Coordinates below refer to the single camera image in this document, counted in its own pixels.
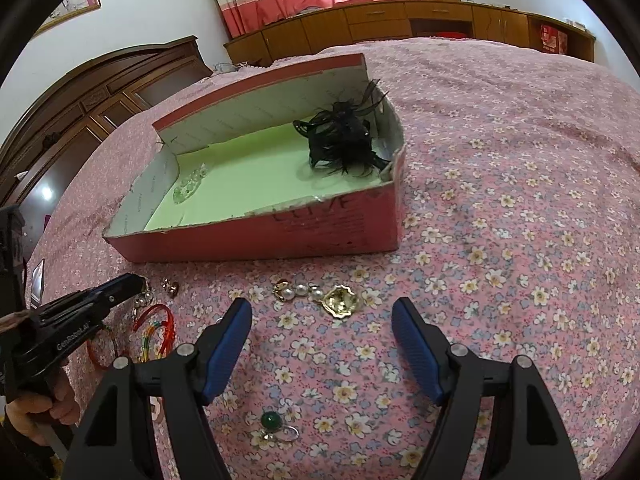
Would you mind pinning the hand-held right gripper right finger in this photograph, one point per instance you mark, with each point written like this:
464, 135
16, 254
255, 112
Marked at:
414, 350

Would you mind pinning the small gold earring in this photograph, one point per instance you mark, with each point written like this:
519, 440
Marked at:
171, 287

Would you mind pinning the small green earring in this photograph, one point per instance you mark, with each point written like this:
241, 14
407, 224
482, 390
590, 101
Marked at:
271, 419

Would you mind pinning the red gift box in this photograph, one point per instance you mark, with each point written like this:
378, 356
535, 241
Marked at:
552, 39

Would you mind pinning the long wooden cabinet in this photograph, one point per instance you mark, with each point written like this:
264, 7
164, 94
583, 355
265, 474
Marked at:
380, 22

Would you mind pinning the flat red item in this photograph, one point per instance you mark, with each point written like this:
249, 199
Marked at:
450, 36

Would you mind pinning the pink floral bedspread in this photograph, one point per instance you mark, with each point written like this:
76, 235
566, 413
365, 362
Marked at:
500, 210

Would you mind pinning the pink cardboard box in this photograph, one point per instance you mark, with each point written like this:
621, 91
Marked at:
225, 170

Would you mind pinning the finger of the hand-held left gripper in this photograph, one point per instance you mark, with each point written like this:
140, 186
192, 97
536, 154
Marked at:
112, 292

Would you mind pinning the pearl and gold brooch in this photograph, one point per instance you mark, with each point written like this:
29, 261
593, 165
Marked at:
340, 302

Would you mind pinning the framed wall picture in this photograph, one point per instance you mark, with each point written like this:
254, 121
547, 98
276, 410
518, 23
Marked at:
75, 2

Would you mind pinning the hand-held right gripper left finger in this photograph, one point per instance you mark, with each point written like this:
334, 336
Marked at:
231, 349

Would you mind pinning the black feather hair accessory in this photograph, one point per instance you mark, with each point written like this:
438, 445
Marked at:
340, 132

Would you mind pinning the clear crystal hair ornament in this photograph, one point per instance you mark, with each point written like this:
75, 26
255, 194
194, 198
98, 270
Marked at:
189, 185

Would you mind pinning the dark wooden headboard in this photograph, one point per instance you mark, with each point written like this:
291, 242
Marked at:
90, 105

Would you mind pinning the person's left hand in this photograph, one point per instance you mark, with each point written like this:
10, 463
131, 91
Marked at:
32, 410

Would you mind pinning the small pearl ornament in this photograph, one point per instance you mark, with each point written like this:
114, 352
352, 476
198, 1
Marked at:
145, 299

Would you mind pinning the dark flat device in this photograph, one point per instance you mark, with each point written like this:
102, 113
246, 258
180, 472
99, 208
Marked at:
37, 282

